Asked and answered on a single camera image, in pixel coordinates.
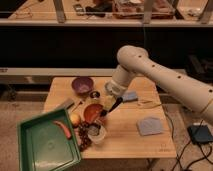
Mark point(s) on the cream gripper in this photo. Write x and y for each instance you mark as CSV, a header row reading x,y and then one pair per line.
x,y
114,94

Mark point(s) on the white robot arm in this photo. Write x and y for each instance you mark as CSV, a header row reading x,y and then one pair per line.
x,y
192,93

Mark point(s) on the small metal cup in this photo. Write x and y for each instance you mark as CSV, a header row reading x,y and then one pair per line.
x,y
95,96

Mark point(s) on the white paper cup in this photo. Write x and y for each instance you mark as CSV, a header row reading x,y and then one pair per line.
x,y
97,135

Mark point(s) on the blue sponge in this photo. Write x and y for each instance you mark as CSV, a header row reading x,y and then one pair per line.
x,y
130,96

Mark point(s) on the orange bowl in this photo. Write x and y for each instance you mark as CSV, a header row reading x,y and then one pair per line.
x,y
91,112

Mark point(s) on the purple bowl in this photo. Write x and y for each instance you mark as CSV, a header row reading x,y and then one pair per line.
x,y
82,85

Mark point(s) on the small dark spoon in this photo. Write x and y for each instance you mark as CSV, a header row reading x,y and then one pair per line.
x,y
80,103

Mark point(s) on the wooden table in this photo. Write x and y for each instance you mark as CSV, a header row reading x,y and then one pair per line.
x,y
122,139

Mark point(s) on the apple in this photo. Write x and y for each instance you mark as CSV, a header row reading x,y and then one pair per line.
x,y
75,119

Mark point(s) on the grey metal block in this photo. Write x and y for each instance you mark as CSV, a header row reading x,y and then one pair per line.
x,y
66,104

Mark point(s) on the grey folded cloth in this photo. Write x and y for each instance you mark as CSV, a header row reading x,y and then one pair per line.
x,y
149,126

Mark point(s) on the bunch of dark grapes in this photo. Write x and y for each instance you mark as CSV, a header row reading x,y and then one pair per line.
x,y
85,141

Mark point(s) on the green plastic tray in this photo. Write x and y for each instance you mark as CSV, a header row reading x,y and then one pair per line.
x,y
43,146

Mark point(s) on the black power box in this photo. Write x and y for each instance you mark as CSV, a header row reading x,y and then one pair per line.
x,y
200,134

